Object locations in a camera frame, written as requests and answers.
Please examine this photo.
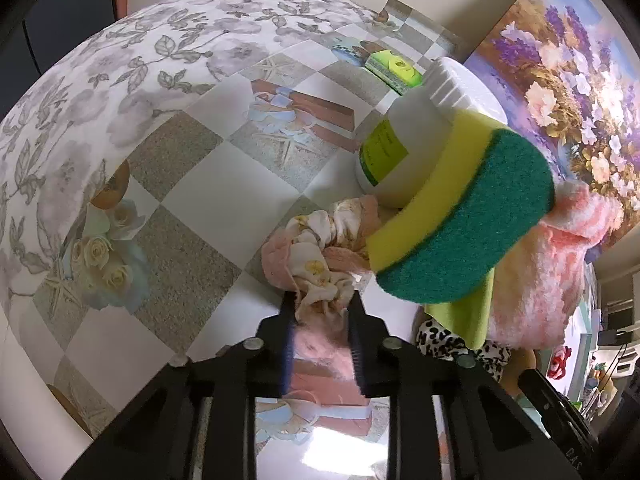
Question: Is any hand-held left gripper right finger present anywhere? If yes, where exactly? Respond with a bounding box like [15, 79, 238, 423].
[347, 296, 588, 480]

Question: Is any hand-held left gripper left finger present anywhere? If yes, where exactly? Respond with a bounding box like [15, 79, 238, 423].
[62, 291, 298, 480]

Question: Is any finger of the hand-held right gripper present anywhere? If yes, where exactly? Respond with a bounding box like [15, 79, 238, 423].
[517, 367, 557, 411]

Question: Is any leopard print scrunchie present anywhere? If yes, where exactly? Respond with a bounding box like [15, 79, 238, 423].
[416, 317, 512, 386]

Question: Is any pink cream floral scrunchie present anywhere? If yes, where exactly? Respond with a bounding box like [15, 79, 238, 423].
[261, 195, 383, 325]

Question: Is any pink white knitted cloth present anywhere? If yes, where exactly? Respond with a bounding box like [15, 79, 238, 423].
[485, 180, 623, 351]

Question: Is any yellow sponge with green scourer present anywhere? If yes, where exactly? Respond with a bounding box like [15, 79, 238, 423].
[364, 110, 557, 306]

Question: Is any small green box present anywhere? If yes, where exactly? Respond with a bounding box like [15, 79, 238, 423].
[364, 49, 425, 97]

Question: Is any red crochet flower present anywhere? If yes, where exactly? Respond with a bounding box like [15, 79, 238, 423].
[546, 344, 574, 380]

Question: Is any lime green cloth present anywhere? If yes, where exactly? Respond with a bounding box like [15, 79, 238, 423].
[424, 265, 497, 351]

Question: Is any white jar with green label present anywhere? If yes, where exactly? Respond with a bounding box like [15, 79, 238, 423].
[354, 56, 510, 209]

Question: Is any flower painting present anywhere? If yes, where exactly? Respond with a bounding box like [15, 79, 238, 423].
[462, 0, 640, 263]

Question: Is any grey floral tablecloth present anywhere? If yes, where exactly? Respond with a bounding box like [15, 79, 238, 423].
[0, 0, 386, 311]

